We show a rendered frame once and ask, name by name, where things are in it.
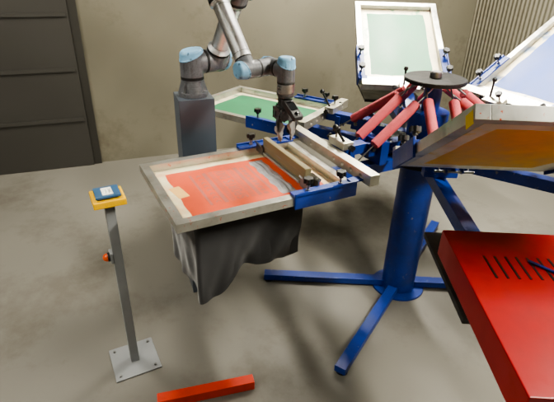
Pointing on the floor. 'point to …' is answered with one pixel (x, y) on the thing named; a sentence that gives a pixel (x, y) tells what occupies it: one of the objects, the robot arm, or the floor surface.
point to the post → (136, 352)
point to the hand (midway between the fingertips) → (286, 138)
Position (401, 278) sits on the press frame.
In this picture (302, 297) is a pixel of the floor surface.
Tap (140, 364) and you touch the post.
